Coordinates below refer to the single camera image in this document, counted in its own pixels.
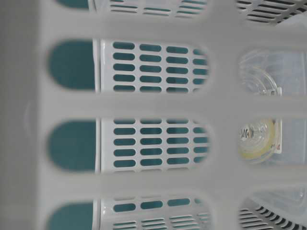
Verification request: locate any white plastic shopping basket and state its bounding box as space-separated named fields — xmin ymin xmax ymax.
xmin=0 ymin=0 xmax=307 ymax=230

